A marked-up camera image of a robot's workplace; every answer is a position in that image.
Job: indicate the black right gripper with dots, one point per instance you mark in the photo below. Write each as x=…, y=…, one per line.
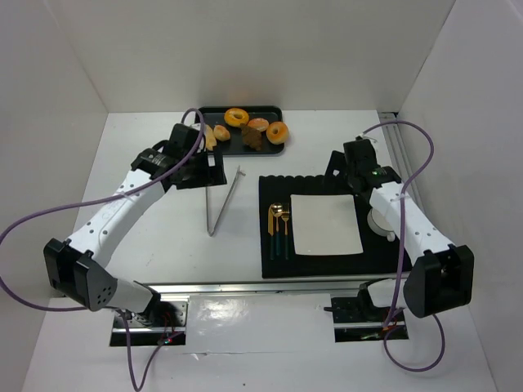
x=337, y=166

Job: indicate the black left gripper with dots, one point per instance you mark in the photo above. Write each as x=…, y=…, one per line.
x=210, y=168

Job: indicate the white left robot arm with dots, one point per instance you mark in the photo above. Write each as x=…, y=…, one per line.
x=76, y=267

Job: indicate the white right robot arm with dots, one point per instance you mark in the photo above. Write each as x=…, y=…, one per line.
x=441, y=277

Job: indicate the pale croissant bread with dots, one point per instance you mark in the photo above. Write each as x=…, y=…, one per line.
x=210, y=139

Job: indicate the small tan bun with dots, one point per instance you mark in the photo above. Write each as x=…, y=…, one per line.
x=221, y=133

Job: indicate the black serving tray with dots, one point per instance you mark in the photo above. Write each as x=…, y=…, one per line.
x=235, y=146

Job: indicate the brown chocolate pastry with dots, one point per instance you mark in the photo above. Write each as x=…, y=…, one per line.
x=251, y=137

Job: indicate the white square plate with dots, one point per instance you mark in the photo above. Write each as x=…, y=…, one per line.
x=325, y=225

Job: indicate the metal tongs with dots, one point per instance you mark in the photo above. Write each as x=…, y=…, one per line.
x=212, y=224

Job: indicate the orange glazed donut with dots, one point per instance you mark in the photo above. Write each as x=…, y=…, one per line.
x=236, y=117

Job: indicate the white cup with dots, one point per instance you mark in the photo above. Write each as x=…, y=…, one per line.
x=379, y=225

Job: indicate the orange donut right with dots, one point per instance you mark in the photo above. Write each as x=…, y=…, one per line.
x=277, y=133

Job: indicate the gold knife green handle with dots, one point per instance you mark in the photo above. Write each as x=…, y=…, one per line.
x=271, y=232

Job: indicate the gold fork green handle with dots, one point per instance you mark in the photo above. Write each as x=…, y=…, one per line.
x=285, y=216

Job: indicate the aluminium side rail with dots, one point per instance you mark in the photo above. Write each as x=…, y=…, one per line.
x=399, y=158

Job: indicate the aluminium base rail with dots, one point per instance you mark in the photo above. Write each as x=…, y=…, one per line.
x=330, y=284

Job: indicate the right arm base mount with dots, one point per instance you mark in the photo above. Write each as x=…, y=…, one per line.
x=358, y=319

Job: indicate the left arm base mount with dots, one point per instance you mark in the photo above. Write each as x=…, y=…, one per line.
x=168, y=326

